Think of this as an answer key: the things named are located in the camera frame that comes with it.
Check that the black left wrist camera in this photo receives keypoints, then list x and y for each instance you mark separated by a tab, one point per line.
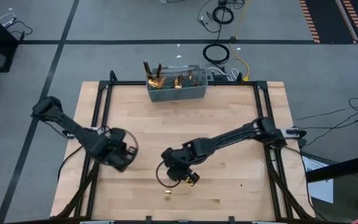
118	135

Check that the white paper sheet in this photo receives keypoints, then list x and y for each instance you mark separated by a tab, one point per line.
320	189

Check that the black aluminium table frame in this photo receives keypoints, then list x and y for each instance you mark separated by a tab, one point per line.
123	83

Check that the grey plastic cutlery basket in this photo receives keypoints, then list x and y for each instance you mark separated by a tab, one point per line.
179	95

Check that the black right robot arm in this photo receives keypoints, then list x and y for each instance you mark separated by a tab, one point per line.
228	137

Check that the black power strip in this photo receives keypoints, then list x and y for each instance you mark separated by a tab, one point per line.
219	77

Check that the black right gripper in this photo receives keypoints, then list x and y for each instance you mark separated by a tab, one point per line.
176	175

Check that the black desk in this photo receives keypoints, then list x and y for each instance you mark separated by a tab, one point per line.
337	169

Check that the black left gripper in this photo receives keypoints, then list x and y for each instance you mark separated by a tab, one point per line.
121	157

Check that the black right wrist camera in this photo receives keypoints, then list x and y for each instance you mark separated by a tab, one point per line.
193	180

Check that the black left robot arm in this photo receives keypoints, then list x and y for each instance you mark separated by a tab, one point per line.
70	126

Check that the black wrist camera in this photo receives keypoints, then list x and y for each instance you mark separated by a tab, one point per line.
118	135
193	180

